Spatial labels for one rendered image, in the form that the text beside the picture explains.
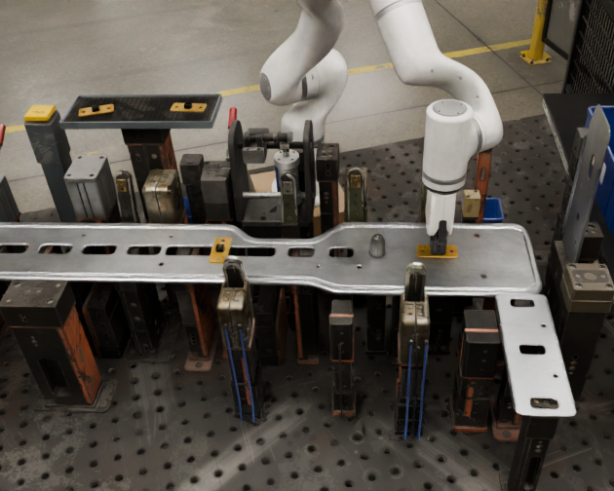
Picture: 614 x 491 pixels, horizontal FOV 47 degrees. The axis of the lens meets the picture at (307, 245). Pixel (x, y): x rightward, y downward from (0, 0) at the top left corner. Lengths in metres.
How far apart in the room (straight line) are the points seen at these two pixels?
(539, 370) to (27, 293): 0.99
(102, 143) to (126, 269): 2.53
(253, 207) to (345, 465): 0.64
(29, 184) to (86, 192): 2.17
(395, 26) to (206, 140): 2.64
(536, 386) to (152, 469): 0.79
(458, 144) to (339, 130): 2.60
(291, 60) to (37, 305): 0.81
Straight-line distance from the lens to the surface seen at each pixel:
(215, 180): 1.63
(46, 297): 1.51
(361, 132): 3.86
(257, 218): 1.68
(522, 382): 1.30
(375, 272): 1.47
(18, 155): 4.14
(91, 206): 1.72
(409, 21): 1.35
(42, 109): 1.89
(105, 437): 1.65
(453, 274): 1.47
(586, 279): 1.43
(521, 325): 1.39
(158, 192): 1.63
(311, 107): 1.91
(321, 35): 1.66
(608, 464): 1.61
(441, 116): 1.30
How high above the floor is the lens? 1.98
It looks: 40 degrees down
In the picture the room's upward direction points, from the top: 4 degrees counter-clockwise
